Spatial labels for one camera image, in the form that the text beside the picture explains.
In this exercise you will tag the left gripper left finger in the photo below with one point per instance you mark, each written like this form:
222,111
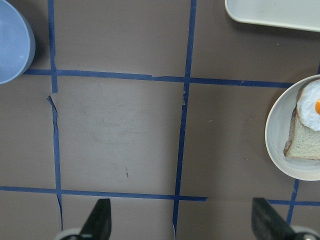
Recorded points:
98,224

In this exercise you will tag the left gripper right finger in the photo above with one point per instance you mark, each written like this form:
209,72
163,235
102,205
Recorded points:
267,224

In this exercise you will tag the bottom bread slice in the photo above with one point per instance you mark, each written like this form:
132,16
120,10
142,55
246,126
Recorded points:
303,142

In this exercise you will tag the white round plate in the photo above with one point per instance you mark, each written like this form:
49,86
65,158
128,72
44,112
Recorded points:
277,129

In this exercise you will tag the fried egg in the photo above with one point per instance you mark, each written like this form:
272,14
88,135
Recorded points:
308,105

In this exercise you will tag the blue bowl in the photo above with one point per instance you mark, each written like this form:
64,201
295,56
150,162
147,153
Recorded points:
17,43

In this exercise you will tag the cream bear tray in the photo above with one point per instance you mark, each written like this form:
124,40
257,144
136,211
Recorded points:
290,14

